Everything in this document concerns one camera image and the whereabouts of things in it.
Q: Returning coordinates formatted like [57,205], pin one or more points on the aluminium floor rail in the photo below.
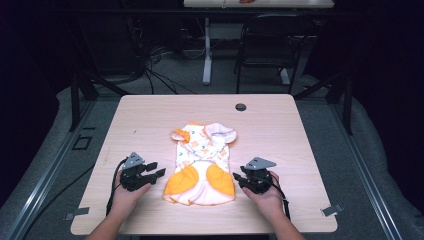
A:
[46,173]
[363,173]

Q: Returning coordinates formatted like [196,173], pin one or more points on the person's right hand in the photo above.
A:
[266,201]

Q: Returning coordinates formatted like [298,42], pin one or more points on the black folding chair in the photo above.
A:
[273,36]

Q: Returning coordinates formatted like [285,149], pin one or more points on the orange object on background table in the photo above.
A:
[247,1]

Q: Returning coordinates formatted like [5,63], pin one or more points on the black metal frame stand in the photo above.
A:
[340,93]
[83,83]

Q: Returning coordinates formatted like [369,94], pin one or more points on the grey tape strip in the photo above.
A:
[332,210]
[78,212]

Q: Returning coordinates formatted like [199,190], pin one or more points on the black square floor bracket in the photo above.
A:
[82,142]

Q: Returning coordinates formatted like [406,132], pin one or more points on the white background table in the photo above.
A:
[260,4]

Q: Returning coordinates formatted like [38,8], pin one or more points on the white and orange baby garment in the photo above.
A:
[200,160]

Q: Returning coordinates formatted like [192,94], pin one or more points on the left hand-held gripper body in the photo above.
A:
[133,178]

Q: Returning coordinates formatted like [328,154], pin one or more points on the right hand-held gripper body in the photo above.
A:
[257,176]

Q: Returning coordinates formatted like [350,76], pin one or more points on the person's left hand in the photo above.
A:
[128,200]

